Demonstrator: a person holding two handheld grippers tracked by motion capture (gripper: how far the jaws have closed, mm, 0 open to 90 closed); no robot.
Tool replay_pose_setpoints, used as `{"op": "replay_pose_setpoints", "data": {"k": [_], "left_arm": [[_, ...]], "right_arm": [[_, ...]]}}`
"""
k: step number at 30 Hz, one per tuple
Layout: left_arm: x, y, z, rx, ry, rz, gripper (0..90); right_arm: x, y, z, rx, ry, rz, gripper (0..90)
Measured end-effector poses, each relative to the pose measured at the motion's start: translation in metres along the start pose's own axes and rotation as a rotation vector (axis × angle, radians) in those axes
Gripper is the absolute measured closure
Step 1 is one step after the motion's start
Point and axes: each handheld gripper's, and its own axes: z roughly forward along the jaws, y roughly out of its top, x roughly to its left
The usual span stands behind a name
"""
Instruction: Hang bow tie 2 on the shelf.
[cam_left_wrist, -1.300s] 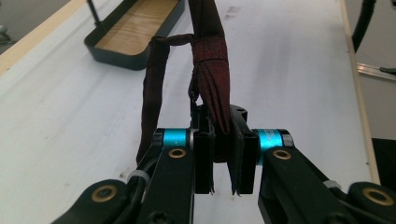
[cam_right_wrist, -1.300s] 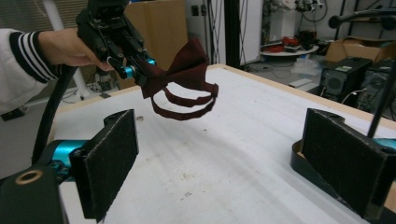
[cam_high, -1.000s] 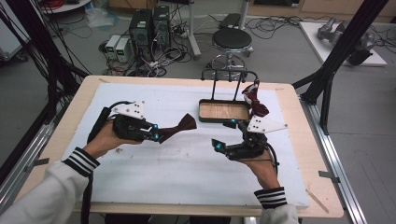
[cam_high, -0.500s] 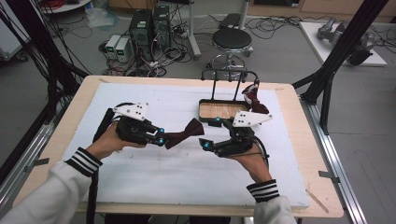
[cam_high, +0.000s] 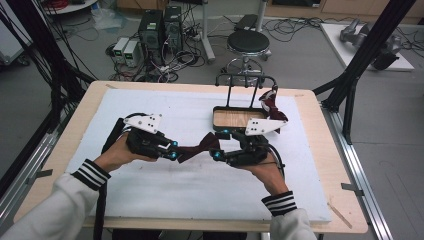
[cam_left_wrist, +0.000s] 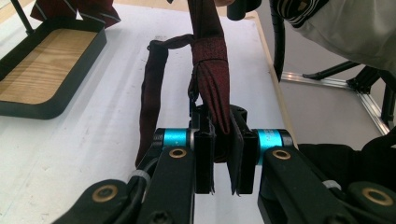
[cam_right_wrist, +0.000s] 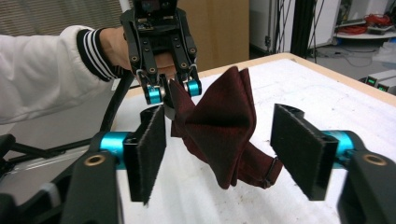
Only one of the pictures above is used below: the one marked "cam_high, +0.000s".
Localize white table leg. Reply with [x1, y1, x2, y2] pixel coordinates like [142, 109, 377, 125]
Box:
[199, 0, 217, 65]
[255, 0, 269, 33]

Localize white cabinet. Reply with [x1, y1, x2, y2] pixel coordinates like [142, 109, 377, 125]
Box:
[0, 0, 34, 67]

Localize black strap of left gripper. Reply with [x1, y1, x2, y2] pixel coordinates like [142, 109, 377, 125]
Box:
[92, 112, 149, 240]

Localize person's left hand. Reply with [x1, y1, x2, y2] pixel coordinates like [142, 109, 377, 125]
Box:
[93, 132, 158, 174]

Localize person's striped-cuff sleeve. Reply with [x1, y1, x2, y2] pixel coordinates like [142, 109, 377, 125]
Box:
[0, 158, 113, 240]
[260, 190, 318, 240]

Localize grey robot parts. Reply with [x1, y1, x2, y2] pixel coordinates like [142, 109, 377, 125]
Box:
[339, 17, 404, 71]

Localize light wooden table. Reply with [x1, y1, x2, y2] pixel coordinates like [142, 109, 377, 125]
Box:
[13, 80, 370, 235]

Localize plain dark maroon bow tie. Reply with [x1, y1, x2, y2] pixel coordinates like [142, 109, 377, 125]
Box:
[176, 131, 222, 165]

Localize black round stool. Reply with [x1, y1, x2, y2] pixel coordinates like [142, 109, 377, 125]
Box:
[219, 29, 273, 84]

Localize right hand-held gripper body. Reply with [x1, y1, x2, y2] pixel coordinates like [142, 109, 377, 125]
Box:
[226, 116, 290, 168]

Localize clear plastic bag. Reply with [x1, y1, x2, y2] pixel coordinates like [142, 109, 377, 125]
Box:
[90, 5, 128, 32]

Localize person's left striped-cuff sleeve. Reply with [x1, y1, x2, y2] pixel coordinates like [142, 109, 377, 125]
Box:
[0, 158, 113, 240]

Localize flat black device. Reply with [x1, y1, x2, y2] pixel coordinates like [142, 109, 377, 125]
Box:
[234, 13, 260, 32]

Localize tangle of floor cables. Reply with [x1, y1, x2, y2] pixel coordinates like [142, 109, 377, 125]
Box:
[105, 3, 424, 84]

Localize aluminium rail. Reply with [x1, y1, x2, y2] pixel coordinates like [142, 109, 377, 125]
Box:
[0, 109, 76, 228]
[320, 101, 395, 240]

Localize person's right hand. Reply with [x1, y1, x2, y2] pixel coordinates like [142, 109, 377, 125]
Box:
[237, 160, 290, 197]

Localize white floor board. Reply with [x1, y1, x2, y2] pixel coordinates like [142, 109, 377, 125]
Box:
[319, 22, 416, 73]

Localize black rack with wooden tray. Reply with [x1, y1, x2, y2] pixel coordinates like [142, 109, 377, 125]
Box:
[212, 73, 280, 134]

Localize round white table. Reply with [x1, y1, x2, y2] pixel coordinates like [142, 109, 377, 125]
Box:
[42, 0, 100, 16]

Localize black frame post with cables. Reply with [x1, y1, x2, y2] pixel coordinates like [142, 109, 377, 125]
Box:
[0, 0, 98, 198]

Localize person's right striped-cuff sleeve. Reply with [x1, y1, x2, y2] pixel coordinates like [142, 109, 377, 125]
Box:
[260, 190, 318, 240]

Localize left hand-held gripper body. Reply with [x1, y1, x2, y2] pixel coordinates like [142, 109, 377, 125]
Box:
[122, 113, 172, 160]

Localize white foam mat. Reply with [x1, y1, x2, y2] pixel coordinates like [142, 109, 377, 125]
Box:
[65, 87, 333, 225]

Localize red striped bow tie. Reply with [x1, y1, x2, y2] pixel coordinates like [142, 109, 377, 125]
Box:
[258, 84, 290, 135]

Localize white bench power supply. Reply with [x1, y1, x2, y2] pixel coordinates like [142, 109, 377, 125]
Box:
[122, 40, 141, 68]
[112, 36, 130, 64]

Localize metal bracket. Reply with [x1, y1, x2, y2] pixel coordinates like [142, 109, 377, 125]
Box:
[340, 182, 365, 198]
[25, 168, 54, 186]

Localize thin wooden stick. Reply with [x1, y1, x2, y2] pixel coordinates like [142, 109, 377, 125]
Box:
[327, 201, 353, 230]

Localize person's dark trousers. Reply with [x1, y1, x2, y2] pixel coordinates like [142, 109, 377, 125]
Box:
[111, 229, 248, 240]

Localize slim black computer tower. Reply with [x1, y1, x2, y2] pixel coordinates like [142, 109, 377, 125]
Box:
[162, 5, 184, 55]

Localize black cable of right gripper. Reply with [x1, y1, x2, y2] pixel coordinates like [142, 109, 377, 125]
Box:
[265, 143, 287, 178]

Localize large black computer tower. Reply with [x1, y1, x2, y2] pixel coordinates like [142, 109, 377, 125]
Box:
[137, 9, 165, 65]

